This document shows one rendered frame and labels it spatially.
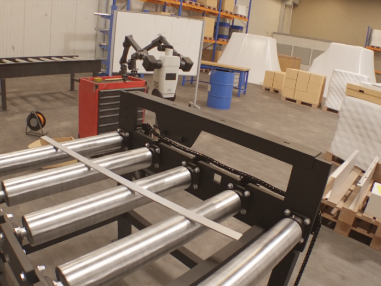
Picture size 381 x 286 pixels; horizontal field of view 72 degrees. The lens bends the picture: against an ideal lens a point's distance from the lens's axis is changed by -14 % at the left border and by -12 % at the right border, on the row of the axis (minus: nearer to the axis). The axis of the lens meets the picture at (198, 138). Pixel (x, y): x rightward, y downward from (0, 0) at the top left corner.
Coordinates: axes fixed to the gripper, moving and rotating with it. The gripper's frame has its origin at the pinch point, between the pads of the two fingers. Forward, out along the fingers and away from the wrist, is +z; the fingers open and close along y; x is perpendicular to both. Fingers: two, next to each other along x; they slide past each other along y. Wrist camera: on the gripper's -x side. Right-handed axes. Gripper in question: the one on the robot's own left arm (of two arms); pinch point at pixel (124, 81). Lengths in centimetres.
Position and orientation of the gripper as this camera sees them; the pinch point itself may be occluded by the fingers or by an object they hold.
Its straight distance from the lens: 362.8
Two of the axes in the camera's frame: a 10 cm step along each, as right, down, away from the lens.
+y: -7.3, 1.4, -6.7
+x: 6.8, 1.1, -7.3
